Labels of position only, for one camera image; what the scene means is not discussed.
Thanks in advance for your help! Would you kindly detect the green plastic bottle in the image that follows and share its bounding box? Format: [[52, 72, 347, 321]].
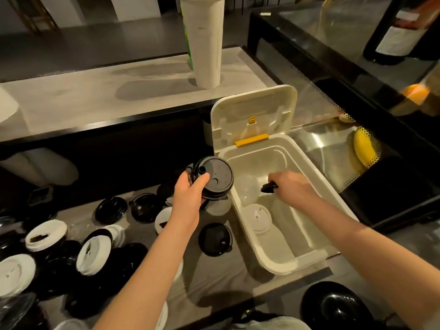
[[181, 16, 195, 70]]

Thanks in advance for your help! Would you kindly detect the small digital timer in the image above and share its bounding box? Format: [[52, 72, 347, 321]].
[[27, 186, 54, 207]]

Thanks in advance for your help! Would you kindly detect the black round base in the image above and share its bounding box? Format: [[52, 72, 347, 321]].
[[301, 280, 375, 330]]

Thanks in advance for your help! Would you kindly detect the person's right forearm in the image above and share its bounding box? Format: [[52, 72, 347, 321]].
[[304, 195, 440, 330]]

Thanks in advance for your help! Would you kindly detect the person's left hand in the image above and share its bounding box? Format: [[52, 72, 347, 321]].
[[170, 170, 211, 231]]

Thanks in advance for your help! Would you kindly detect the dark wine bottle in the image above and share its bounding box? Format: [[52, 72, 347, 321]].
[[363, 0, 440, 66]]

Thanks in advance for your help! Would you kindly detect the person's left forearm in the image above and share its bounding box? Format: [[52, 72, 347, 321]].
[[92, 223, 200, 330]]

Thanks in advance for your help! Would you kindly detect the white plastic storage bin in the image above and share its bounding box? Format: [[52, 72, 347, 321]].
[[210, 84, 360, 276]]

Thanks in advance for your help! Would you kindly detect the white paper towel roll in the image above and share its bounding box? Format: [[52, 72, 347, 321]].
[[0, 86, 20, 123]]

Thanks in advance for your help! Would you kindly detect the grey wooden table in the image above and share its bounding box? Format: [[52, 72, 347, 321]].
[[0, 183, 334, 330]]

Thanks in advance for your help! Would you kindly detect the stack of clear lids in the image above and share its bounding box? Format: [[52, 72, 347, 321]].
[[237, 175, 262, 207]]

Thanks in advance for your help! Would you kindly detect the person's white shirt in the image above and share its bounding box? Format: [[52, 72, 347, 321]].
[[233, 316, 312, 330]]

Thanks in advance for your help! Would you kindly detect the tall white paper cup stack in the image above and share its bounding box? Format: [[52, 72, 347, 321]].
[[178, 0, 226, 90]]

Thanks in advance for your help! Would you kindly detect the person's right hand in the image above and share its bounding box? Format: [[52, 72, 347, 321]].
[[268, 170, 319, 210]]

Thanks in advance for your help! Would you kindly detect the yellow fruit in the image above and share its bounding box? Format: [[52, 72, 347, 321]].
[[353, 126, 379, 168]]

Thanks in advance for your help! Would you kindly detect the grey bar counter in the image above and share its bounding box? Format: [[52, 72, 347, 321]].
[[0, 46, 277, 143]]

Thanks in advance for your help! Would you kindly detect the white cup lid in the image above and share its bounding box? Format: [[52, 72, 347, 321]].
[[243, 203, 273, 234]]

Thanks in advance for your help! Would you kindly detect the pile of cup lids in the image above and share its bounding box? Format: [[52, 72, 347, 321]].
[[0, 181, 234, 330]]

